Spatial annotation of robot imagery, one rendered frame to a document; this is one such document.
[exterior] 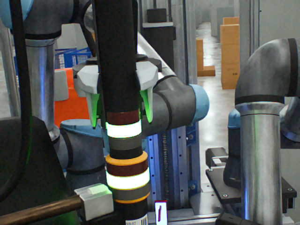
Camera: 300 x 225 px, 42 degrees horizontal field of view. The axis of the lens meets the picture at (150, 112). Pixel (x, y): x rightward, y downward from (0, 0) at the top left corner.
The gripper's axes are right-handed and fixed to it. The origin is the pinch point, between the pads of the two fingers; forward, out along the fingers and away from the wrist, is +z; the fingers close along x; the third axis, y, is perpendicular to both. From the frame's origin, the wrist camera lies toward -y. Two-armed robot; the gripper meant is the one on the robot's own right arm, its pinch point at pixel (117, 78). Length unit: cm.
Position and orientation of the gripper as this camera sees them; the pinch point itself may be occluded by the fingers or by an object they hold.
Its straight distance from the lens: 36.8
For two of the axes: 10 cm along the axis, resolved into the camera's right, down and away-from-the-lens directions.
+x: -9.9, 0.8, -0.7
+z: 0.9, 2.4, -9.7
